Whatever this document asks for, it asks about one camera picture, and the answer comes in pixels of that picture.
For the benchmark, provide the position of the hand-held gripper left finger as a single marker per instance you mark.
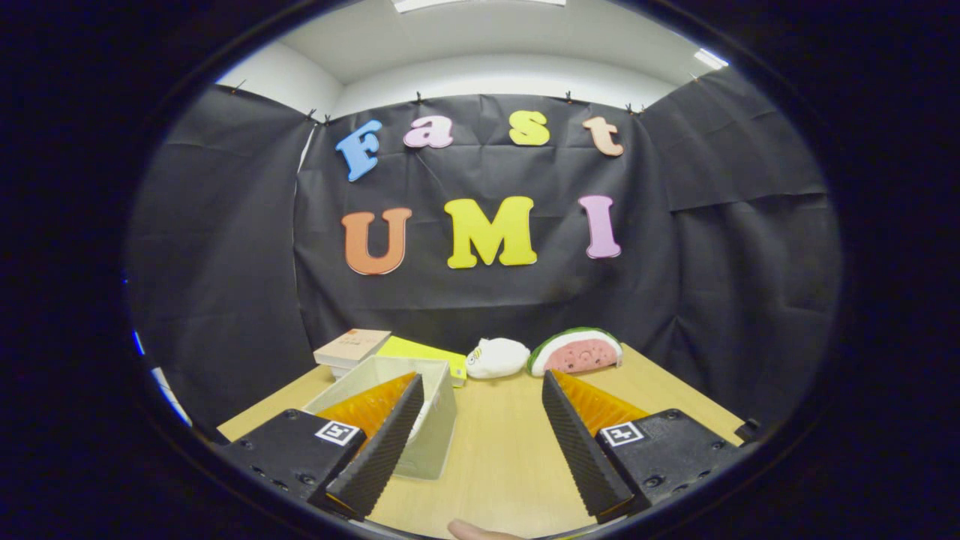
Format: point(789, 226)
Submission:
point(382, 457)

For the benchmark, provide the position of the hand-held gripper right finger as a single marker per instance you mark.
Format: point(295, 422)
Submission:
point(581, 457)

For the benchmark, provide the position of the pale green storage box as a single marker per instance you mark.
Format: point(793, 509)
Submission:
point(435, 450)

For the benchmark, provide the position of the watermelon slice plush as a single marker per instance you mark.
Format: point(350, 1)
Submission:
point(577, 354)

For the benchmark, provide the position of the yellow book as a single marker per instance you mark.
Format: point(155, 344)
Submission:
point(420, 350)

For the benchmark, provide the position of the beige book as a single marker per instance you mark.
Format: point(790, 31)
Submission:
point(352, 345)

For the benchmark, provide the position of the white plush toy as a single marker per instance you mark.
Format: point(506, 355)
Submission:
point(499, 358)

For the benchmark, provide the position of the small black block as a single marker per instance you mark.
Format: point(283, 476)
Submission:
point(748, 431)

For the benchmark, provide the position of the ceiling light panel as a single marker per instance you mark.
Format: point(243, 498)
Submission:
point(480, 4)
point(711, 58)

